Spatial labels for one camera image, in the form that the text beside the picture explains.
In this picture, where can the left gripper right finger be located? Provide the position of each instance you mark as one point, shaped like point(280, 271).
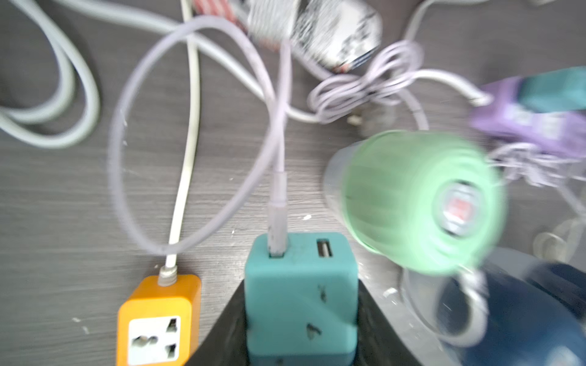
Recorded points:
point(378, 343)

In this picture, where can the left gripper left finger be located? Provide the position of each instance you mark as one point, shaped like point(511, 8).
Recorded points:
point(226, 343)

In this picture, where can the orange power strip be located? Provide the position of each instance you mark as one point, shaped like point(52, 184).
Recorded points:
point(158, 324)

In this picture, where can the teal USB charger adapter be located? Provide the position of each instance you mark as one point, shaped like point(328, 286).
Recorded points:
point(555, 91)

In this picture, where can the purple power strip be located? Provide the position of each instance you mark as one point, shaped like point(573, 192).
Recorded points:
point(558, 133)

